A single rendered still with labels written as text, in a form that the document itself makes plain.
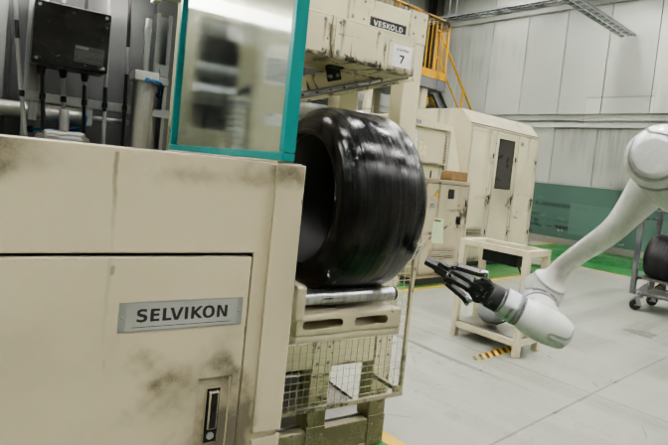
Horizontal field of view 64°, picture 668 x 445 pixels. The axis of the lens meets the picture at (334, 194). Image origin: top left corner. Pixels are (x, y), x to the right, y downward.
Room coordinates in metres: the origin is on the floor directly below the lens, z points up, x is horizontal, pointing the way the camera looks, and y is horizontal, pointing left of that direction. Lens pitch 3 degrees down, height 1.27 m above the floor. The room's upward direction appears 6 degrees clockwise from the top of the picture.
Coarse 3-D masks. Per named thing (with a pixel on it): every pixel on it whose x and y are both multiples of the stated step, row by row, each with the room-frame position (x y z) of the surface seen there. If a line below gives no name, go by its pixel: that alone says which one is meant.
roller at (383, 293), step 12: (336, 288) 1.51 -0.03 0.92; (348, 288) 1.53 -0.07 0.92; (360, 288) 1.55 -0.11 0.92; (372, 288) 1.57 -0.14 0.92; (384, 288) 1.59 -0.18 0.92; (396, 288) 1.61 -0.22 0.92; (312, 300) 1.44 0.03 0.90; (324, 300) 1.46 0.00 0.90; (336, 300) 1.49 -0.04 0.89; (348, 300) 1.51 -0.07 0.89; (360, 300) 1.53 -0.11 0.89; (372, 300) 1.56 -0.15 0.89; (384, 300) 1.59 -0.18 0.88
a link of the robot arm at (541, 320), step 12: (528, 300) 1.47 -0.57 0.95; (540, 300) 1.48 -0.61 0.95; (552, 300) 1.52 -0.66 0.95; (528, 312) 1.45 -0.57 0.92; (540, 312) 1.44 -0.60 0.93; (552, 312) 1.45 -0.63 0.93; (516, 324) 1.46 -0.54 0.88; (528, 324) 1.44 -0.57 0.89; (540, 324) 1.43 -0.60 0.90; (552, 324) 1.43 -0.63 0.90; (564, 324) 1.44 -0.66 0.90; (528, 336) 1.47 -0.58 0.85; (540, 336) 1.44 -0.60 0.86; (552, 336) 1.43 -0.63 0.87; (564, 336) 1.43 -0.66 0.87
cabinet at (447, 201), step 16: (432, 192) 6.11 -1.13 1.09; (448, 192) 6.31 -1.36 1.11; (464, 192) 6.53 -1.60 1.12; (432, 208) 6.13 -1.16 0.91; (448, 208) 6.34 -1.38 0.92; (464, 208) 6.56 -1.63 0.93; (432, 224) 6.16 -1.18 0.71; (448, 224) 6.37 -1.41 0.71; (464, 224) 6.60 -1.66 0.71; (432, 240) 6.18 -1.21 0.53; (448, 240) 6.39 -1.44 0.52; (432, 256) 6.20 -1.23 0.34; (448, 256) 6.41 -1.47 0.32; (416, 272) 6.02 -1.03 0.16; (432, 272) 6.23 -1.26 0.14; (448, 272) 6.45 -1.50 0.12
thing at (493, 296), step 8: (480, 280) 1.50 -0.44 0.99; (488, 280) 1.49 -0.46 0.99; (472, 288) 1.51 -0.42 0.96; (488, 288) 1.49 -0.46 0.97; (496, 288) 1.48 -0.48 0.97; (504, 288) 1.50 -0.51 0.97; (472, 296) 1.52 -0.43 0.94; (480, 296) 1.51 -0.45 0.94; (488, 296) 1.48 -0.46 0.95; (496, 296) 1.47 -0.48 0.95; (488, 304) 1.48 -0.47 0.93; (496, 304) 1.47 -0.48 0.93
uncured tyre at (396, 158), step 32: (320, 128) 1.53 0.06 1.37; (352, 128) 1.47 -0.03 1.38; (384, 128) 1.54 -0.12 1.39; (320, 160) 1.89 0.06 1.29; (352, 160) 1.41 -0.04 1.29; (384, 160) 1.44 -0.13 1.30; (416, 160) 1.51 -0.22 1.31; (320, 192) 1.93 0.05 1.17; (352, 192) 1.39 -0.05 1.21; (384, 192) 1.41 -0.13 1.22; (416, 192) 1.47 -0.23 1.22; (320, 224) 1.91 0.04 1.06; (352, 224) 1.39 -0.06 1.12; (384, 224) 1.42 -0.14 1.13; (416, 224) 1.48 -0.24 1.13; (320, 256) 1.47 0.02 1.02; (352, 256) 1.41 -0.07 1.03; (384, 256) 1.46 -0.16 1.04; (320, 288) 1.54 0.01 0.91
